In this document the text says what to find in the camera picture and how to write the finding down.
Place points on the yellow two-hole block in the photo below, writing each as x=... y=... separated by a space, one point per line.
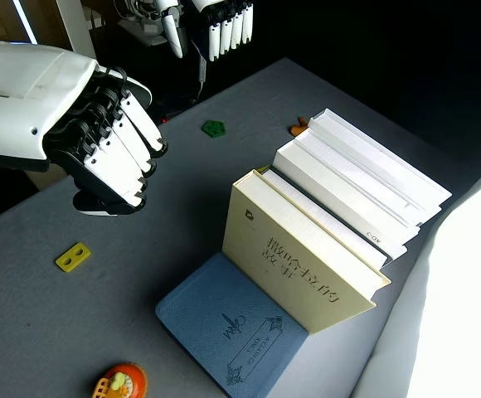
x=64 y=262

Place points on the cream hardcover book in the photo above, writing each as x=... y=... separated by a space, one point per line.
x=290 y=269

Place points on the brown wooden door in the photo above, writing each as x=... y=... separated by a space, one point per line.
x=45 y=20

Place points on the grey table cloth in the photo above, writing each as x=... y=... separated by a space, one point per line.
x=99 y=311

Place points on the green pentagon block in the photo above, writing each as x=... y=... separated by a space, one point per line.
x=213 y=127

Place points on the small orange-brown toy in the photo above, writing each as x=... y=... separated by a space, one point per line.
x=299 y=127

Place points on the orange toy tart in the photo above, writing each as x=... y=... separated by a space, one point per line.
x=130 y=375

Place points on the blue notebook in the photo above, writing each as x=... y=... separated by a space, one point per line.
x=224 y=327

